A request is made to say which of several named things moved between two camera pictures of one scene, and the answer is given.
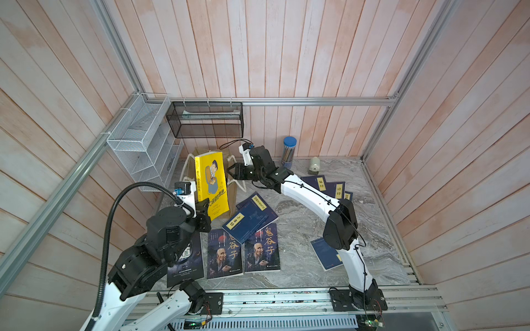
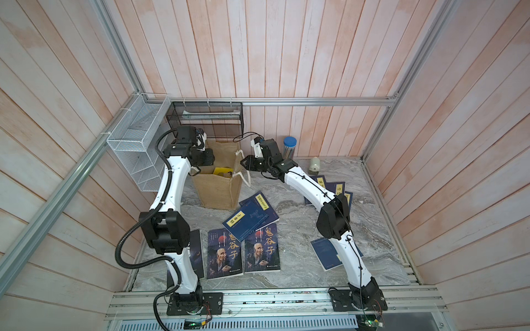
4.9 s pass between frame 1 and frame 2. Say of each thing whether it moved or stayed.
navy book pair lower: stayed
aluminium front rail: stayed
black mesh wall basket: stayed
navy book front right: stayed
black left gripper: moved
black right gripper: moved
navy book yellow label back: stayed
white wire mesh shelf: stayed
